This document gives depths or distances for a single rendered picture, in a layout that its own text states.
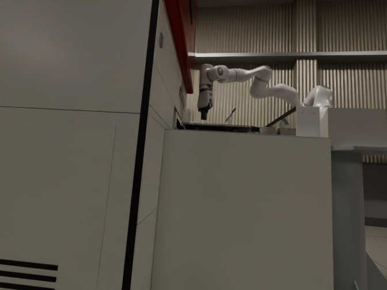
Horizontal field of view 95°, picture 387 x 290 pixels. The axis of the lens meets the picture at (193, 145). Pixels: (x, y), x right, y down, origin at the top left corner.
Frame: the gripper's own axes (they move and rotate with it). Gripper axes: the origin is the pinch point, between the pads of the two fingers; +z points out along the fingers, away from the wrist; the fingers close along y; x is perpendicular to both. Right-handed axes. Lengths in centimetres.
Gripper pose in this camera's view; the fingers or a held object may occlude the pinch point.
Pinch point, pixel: (204, 116)
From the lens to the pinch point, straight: 107.7
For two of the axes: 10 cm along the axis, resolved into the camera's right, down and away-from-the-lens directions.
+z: -0.7, 9.9, -1.1
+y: -6.1, 0.5, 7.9
